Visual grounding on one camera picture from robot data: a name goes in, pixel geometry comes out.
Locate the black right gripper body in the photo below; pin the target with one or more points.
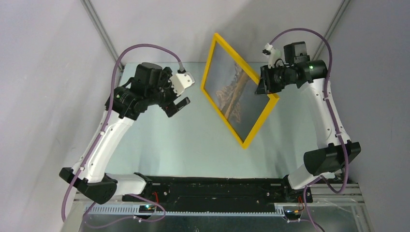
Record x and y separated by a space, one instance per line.
276 78

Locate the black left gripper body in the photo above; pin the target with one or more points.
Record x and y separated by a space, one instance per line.
167 94

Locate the yellow wooden picture frame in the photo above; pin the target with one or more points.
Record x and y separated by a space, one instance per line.
274 98

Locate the landscape photo print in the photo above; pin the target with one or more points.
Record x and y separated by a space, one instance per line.
232 90

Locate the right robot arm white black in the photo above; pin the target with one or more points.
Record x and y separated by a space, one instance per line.
335 148

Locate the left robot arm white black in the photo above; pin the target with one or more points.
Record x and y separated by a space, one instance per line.
150 85

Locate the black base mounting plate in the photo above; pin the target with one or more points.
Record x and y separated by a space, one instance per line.
201 194

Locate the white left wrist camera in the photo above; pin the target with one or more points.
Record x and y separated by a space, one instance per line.
181 81

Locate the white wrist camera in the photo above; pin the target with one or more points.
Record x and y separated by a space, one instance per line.
272 54
181 81

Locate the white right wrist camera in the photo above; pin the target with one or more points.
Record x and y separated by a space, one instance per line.
272 54

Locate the right aluminium corner post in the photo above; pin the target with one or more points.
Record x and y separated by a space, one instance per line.
332 26

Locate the aluminium corner post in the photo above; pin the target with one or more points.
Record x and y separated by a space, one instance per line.
332 26
99 27

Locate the left controller board with wires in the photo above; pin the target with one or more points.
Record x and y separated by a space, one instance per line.
150 208

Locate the controller board with wires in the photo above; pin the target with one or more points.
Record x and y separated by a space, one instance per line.
297 213
150 208

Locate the grey slotted cable duct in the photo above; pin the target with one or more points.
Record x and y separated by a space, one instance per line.
117 209

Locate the left aluminium corner post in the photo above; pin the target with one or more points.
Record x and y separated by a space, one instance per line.
99 27

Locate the right controller board with wires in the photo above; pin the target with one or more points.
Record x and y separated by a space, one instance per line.
297 213

